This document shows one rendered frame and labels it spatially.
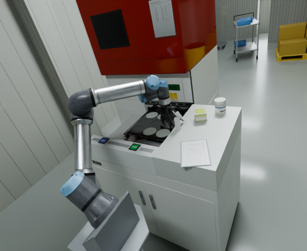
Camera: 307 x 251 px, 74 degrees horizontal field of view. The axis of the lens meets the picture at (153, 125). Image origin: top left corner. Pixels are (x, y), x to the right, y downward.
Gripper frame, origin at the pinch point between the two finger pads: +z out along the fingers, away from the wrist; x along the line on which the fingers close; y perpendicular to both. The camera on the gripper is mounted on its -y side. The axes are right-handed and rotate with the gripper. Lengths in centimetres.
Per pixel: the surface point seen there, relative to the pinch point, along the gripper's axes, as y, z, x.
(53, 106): -187, 16, -68
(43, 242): -54, 91, -124
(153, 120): -20.2, 1.3, -1.3
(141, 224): 47, 9, -48
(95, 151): -17, 2, -50
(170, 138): 18.5, -5.2, -9.7
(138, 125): -22.9, 1.3, -13.3
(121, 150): 5.5, -4.7, -37.5
